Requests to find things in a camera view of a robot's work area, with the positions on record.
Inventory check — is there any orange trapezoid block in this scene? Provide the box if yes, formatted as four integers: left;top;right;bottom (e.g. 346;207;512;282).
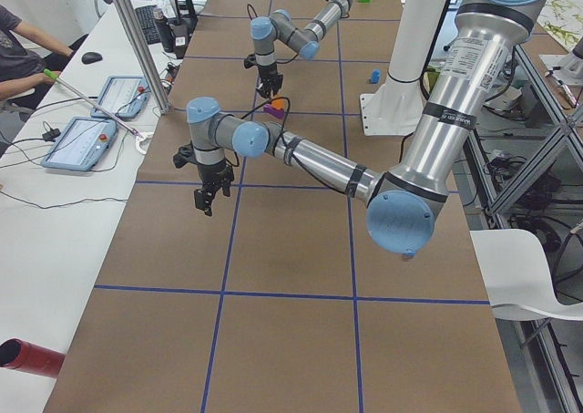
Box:
271;98;286;110

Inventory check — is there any purple trapezoid block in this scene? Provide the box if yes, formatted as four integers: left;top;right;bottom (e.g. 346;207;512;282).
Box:
263;104;285;119

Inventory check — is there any small blue single-stud brick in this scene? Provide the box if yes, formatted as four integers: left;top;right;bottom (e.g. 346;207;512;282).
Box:
369;68;381;84

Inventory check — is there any dark water bottle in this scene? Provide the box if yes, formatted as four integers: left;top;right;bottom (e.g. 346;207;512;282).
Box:
152;6;174;53

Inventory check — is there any far blue teach pendant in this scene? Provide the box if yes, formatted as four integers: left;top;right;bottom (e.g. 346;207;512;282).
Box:
97;76;149;119

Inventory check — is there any blue teach pendant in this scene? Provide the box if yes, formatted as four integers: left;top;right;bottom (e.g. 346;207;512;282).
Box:
97;76;149;119
40;117;118;171

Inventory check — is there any brown paper table cover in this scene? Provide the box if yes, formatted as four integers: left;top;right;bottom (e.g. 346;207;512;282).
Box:
46;0;545;412

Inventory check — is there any near blue teach pendant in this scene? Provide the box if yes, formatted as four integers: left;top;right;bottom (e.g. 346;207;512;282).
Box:
40;117;118;171

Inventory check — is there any black keyboard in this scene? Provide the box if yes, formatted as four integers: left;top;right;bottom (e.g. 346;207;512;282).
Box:
134;5;160;45

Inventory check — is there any black computer mouse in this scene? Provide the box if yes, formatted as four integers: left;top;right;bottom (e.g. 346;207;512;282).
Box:
81;52;103;65

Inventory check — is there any long blue four-stud brick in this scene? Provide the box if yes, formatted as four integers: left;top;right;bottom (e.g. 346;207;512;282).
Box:
401;252;415;262

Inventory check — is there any seated person grey shirt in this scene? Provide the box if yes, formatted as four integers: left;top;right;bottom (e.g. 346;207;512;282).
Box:
1;5;87;109

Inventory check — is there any red cylinder tube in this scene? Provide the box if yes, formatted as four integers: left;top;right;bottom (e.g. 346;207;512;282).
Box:
1;338;66;378

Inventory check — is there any white plastic chair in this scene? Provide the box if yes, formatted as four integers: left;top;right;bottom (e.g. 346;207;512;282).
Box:
470;229;582;322

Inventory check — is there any grabber stick green handle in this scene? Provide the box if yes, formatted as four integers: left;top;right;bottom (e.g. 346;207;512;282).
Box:
43;68;154;155

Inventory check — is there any aluminium frame post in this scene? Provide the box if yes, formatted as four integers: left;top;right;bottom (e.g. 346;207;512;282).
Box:
113;0;171;115

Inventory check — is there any aluminium frame rack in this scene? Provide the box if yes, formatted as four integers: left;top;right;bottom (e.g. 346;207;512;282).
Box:
455;33;582;412

